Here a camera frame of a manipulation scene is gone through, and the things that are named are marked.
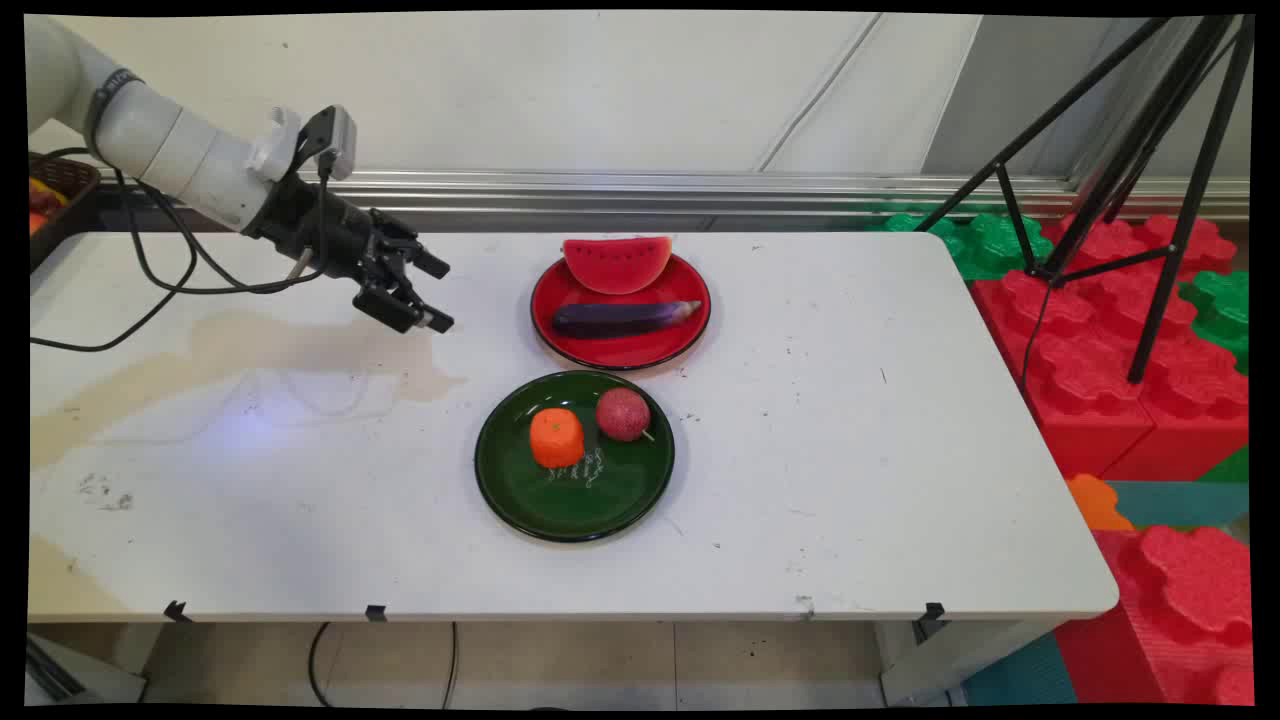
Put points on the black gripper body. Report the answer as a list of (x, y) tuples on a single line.
[(320, 235)]

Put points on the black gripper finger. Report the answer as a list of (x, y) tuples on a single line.
[(405, 312), (425, 262)]

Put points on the purple toy eggplant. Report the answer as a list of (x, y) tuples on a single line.
[(615, 319)]

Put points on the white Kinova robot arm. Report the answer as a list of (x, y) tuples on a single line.
[(165, 150)]

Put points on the toy watermelon slice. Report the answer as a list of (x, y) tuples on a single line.
[(617, 265)]

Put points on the orange toy fruit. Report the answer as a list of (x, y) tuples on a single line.
[(556, 438)]

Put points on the red round plate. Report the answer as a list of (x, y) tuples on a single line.
[(625, 345)]

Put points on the red toy lychee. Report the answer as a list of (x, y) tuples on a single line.
[(622, 413)]

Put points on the dark green round plate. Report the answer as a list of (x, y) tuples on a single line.
[(575, 495)]

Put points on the brown wicker basket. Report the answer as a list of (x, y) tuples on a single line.
[(62, 205)]

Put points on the toy fruits in basket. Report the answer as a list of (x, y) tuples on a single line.
[(42, 205)]

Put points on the black tape piece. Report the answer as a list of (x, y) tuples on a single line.
[(934, 612), (376, 613), (177, 611)]

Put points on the green foam block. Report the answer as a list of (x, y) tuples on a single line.
[(985, 245), (1220, 310)]

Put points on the red foam block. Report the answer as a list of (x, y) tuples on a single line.
[(1070, 390), (1180, 610), (1130, 240), (1195, 420)]

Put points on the orange foam block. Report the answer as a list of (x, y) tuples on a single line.
[(1097, 503)]

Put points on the black tripod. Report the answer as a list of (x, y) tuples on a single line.
[(1160, 130)]

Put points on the teal foam mat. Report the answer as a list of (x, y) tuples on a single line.
[(1185, 503)]

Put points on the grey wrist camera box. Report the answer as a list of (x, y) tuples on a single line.
[(335, 140)]

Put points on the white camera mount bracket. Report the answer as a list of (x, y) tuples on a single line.
[(275, 145)]

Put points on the silver metal wall rail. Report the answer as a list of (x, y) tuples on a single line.
[(800, 190)]

